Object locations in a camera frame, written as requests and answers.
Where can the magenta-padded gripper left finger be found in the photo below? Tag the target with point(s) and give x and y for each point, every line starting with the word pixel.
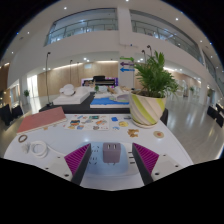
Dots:
pixel 77 159

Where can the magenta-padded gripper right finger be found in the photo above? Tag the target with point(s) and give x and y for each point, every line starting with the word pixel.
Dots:
pixel 146 158

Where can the round wooden picture coaster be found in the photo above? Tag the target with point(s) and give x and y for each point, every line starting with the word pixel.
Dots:
pixel 158 134

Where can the colourful sticker sheet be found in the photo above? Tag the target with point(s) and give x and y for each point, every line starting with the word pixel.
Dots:
pixel 87 122

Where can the potted palm in striped pot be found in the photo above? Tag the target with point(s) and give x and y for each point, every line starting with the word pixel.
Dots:
pixel 146 108

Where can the low black display platform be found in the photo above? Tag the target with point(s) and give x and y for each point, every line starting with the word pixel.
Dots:
pixel 83 108

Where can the flat pink board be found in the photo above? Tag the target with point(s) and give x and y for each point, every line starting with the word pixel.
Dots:
pixel 41 120

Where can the white cushioned sofa block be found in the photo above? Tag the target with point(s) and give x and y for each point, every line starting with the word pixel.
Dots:
pixel 71 96

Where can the blue floor mat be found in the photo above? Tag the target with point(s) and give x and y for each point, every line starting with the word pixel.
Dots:
pixel 106 102

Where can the group of black chairs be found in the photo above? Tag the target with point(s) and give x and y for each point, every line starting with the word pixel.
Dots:
pixel 216 115
pixel 8 114

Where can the small distant potted plant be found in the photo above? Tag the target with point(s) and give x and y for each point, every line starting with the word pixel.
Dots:
pixel 26 93

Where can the blue arrow sign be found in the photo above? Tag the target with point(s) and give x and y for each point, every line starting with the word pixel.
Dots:
pixel 127 70

